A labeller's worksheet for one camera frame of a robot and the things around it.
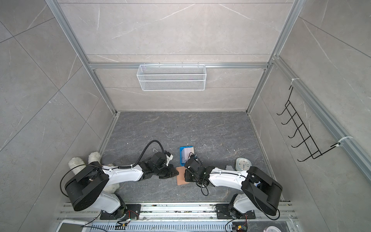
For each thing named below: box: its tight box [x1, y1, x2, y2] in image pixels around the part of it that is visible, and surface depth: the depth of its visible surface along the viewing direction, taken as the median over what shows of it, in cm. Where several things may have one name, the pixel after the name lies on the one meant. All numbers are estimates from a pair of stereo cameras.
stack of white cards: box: [181, 146, 195, 164], surface depth 93 cm
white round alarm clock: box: [234, 157, 253, 172], surface depth 90 cm
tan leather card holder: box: [175, 166, 190, 186], surface depth 86 cm
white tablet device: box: [55, 219, 92, 232], surface depth 67 cm
